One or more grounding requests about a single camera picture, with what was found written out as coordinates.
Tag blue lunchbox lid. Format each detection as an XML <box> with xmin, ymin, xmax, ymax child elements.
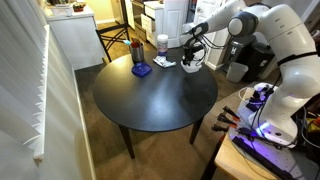
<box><xmin>131</xmin><ymin>62</ymin><xmax>152</xmax><ymax>77</ymax></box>

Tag black orange clamp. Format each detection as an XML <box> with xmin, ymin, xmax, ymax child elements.
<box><xmin>223</xmin><ymin>106</ymin><xmax>240</xmax><ymax>122</ymax></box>

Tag white window blinds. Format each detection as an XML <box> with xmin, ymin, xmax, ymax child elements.
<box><xmin>0</xmin><ymin>0</ymin><xmax>50</xmax><ymax>161</ymax></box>

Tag white wipes canister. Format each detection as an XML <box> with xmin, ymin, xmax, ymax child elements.
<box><xmin>157</xmin><ymin>34</ymin><xmax>168</xmax><ymax>56</ymax></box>

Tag red bowl on counter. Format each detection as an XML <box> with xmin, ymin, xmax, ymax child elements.
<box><xmin>73</xmin><ymin>2</ymin><xmax>86</xmax><ymax>12</ymax></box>

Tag grey waste bin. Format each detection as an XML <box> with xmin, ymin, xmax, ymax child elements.
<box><xmin>226</xmin><ymin>62</ymin><xmax>249</xmax><ymax>83</ymax></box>

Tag crumpled white wrapper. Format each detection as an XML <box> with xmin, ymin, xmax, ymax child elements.
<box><xmin>153</xmin><ymin>56</ymin><xmax>176</xmax><ymax>68</ymax></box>

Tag white counter cabinet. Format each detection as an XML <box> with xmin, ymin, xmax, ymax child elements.
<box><xmin>44</xmin><ymin>6</ymin><xmax>105</xmax><ymax>70</ymax></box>

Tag metal cup with utensils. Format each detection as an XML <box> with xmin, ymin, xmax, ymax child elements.
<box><xmin>124</xmin><ymin>38</ymin><xmax>144</xmax><ymax>64</ymax></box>

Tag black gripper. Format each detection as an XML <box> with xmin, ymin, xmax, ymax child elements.
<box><xmin>182</xmin><ymin>45</ymin><xmax>204</xmax><ymax>66</ymax></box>

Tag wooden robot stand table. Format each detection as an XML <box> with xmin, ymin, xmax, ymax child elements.
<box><xmin>201</xmin><ymin>87</ymin><xmax>320</xmax><ymax>180</ymax></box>

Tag round black table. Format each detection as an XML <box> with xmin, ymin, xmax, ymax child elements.
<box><xmin>93</xmin><ymin>55</ymin><xmax>218</xmax><ymax>155</ymax></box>

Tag black folding chair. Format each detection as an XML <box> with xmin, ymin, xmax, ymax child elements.
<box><xmin>96</xmin><ymin>23</ymin><xmax>130</xmax><ymax>61</ymax></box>

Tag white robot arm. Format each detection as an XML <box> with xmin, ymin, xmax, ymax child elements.
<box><xmin>180</xmin><ymin>0</ymin><xmax>320</xmax><ymax>148</ymax></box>

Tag white drawer cabinet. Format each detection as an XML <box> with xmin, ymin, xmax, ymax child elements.
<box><xmin>130</xmin><ymin>0</ymin><xmax>190</xmax><ymax>50</ymax></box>

